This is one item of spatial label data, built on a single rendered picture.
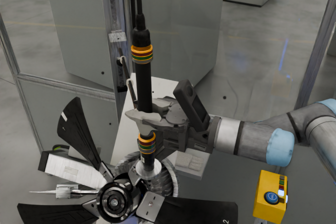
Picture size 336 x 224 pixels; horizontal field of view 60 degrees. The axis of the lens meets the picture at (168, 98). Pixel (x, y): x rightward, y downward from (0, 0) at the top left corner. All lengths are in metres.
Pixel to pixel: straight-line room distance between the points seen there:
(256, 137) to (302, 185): 1.18
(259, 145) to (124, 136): 0.69
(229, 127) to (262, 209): 0.59
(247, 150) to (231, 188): 1.28
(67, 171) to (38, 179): 1.58
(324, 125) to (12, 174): 2.58
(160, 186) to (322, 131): 0.58
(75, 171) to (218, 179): 0.97
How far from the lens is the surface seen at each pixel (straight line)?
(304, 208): 1.92
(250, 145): 0.61
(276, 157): 0.62
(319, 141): 0.64
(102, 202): 0.95
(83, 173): 1.15
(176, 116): 0.64
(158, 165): 0.81
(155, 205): 0.95
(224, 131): 0.61
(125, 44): 1.22
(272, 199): 1.15
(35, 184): 2.73
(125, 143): 1.19
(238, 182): 1.84
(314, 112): 0.71
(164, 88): 1.15
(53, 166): 1.22
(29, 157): 2.97
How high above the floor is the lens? 1.97
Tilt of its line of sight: 35 degrees down
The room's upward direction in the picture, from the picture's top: straight up
